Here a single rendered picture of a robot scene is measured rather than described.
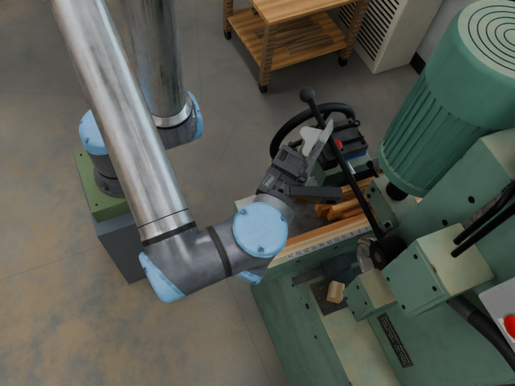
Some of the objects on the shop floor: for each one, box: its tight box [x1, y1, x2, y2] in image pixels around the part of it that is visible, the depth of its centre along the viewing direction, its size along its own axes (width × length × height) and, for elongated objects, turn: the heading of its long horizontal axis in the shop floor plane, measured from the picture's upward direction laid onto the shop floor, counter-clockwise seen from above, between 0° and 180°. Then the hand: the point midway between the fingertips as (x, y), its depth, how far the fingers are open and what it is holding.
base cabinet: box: [251, 273, 340, 386], centre depth 148 cm, size 45×58×71 cm
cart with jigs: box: [223, 0, 370, 93], centre depth 232 cm, size 66×57×64 cm
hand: (325, 137), depth 92 cm, fingers open, 14 cm apart
